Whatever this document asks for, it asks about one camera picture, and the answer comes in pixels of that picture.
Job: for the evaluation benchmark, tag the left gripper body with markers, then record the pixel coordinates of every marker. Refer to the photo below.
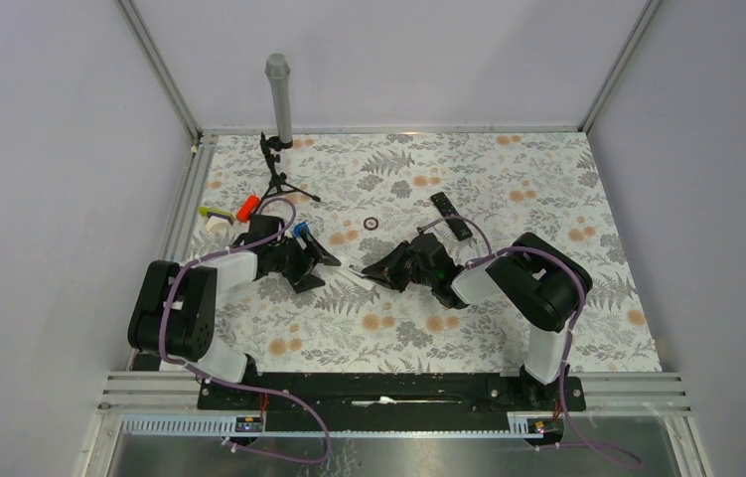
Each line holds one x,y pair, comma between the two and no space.
291,259

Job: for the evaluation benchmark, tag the yellow purple small tool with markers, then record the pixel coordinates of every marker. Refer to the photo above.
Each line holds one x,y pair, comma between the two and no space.
209,213

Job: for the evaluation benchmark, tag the black remote control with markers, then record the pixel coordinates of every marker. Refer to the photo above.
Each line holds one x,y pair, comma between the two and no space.
449,213

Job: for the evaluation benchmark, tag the poker chip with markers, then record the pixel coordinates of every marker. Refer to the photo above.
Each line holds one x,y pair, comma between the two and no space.
371,223

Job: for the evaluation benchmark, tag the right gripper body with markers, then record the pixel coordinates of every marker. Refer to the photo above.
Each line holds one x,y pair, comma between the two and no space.
426,278

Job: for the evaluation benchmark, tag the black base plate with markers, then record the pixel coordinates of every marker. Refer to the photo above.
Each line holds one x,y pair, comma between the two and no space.
392,402

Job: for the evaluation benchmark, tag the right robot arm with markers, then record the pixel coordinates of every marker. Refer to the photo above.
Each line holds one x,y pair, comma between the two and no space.
547,287

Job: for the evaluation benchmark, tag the blue plastic clip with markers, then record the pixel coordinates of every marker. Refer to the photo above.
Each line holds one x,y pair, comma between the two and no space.
301,230

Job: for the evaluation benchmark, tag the white AC remote control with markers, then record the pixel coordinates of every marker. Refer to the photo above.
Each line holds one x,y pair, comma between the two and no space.
352,271

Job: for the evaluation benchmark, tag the floral table mat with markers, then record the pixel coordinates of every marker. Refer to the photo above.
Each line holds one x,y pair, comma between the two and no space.
502,185

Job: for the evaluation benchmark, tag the grey microphone on stand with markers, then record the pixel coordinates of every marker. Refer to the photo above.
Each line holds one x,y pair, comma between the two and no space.
277,71

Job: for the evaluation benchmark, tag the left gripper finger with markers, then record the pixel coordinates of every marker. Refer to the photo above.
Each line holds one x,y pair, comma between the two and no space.
316,251
305,282

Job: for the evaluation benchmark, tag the white small block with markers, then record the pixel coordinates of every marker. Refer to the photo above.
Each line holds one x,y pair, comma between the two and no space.
216,225

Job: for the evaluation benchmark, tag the orange red cylinder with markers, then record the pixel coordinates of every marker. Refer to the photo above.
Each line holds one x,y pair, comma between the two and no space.
248,208

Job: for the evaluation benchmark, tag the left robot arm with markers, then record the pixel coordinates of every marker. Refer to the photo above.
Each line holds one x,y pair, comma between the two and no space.
176,307

